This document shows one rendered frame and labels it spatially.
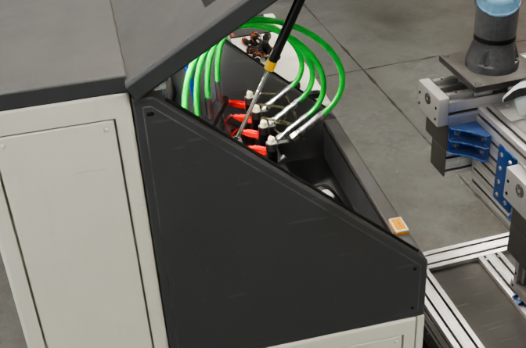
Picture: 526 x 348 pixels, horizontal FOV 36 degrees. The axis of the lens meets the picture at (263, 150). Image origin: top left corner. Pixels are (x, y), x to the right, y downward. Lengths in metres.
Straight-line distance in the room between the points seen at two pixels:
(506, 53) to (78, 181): 1.33
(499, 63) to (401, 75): 2.30
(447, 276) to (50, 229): 1.70
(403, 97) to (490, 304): 1.84
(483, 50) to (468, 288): 0.90
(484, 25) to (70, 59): 1.26
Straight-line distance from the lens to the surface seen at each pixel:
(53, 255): 1.60
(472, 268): 2.97
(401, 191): 3.68
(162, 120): 1.45
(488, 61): 2.39
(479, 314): 2.80
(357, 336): 1.90
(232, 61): 2.16
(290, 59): 2.60
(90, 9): 1.70
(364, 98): 4.41
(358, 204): 2.12
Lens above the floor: 2.11
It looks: 32 degrees down
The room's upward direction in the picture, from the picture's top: 3 degrees counter-clockwise
